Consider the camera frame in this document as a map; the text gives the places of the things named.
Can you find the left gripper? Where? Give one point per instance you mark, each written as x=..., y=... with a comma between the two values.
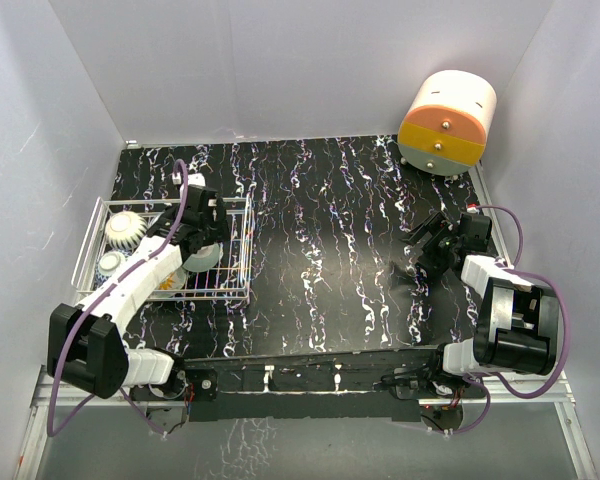
x=217, y=232

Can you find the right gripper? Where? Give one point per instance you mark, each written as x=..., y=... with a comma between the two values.
x=429, y=257

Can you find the mint green bowl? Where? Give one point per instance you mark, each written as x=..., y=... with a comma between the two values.
x=204, y=259

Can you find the yellow floral bowl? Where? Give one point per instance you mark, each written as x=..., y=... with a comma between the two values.
x=171, y=285

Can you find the white orange-rimmed bowl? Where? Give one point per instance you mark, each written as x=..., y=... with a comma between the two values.
x=125, y=230

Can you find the red patterned bowl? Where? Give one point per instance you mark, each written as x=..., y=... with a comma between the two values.
x=107, y=266

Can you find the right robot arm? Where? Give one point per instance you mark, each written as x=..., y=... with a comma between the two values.
x=518, y=321

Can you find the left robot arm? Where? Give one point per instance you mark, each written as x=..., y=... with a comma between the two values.
x=122, y=295

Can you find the round pastel drawer cabinet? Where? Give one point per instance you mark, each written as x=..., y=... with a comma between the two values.
x=446, y=128

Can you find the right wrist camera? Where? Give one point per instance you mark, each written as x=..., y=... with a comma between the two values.
x=474, y=207

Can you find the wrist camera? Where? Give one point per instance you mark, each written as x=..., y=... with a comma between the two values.
x=193, y=179
x=474, y=207

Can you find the white wire dish rack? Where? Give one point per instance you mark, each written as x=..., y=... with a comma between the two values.
x=228, y=280

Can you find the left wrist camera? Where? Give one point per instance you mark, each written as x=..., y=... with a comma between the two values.
x=193, y=179

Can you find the aluminium frame rail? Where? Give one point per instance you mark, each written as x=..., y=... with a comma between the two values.
x=35, y=440

